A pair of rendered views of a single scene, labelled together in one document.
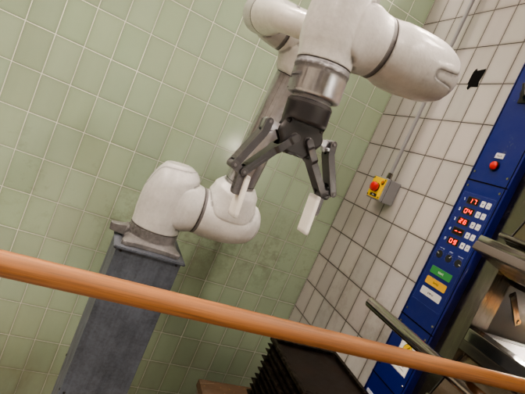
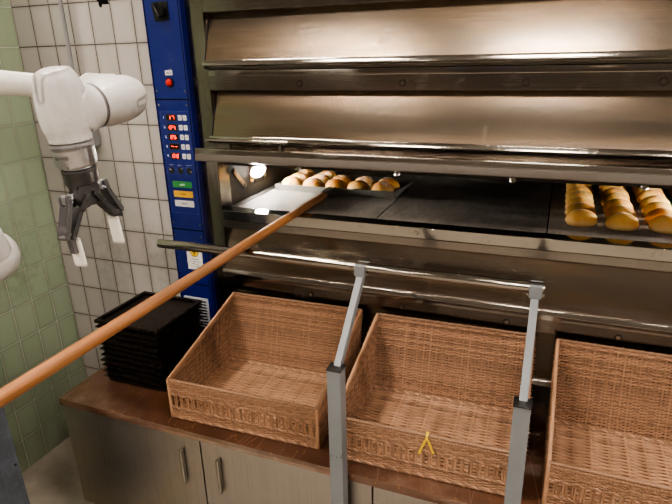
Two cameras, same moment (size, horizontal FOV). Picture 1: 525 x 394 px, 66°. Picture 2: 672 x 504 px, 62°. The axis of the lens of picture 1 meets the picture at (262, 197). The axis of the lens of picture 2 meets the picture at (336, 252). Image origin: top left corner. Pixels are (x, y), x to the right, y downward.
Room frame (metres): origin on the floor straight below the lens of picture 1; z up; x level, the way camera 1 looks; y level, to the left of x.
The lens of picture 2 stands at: (-0.61, 0.47, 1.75)
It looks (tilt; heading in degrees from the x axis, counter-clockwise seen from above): 20 degrees down; 314
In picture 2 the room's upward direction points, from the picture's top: 2 degrees counter-clockwise
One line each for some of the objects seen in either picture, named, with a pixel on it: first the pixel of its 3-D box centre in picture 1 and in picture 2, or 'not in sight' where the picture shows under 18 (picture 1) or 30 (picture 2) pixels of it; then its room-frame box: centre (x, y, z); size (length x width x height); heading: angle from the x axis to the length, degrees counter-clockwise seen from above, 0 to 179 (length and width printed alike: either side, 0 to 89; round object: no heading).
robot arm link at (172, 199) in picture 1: (171, 195); not in sight; (1.27, 0.27, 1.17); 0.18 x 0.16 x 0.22; 112
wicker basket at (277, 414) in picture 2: not in sight; (270, 360); (0.79, -0.60, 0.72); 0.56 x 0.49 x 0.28; 24
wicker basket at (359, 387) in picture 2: not in sight; (438, 392); (0.23, -0.83, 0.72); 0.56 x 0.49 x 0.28; 24
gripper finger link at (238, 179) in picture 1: (233, 177); (69, 244); (0.63, 0.05, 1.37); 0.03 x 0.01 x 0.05; 117
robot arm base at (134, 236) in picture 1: (146, 232); not in sight; (1.25, 0.30, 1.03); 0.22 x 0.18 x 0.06; 113
